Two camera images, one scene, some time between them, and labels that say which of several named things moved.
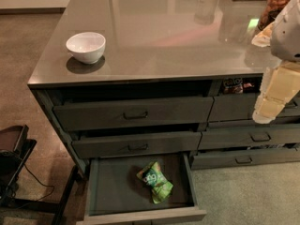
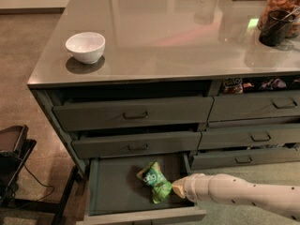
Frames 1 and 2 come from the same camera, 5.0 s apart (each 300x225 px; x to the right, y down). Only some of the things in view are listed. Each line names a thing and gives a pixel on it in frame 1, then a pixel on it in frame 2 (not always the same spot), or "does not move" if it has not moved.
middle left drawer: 137,144 does not move
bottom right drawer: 215,159 does not move
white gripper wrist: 287,35 → 189,187
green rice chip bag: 155,179 does not move
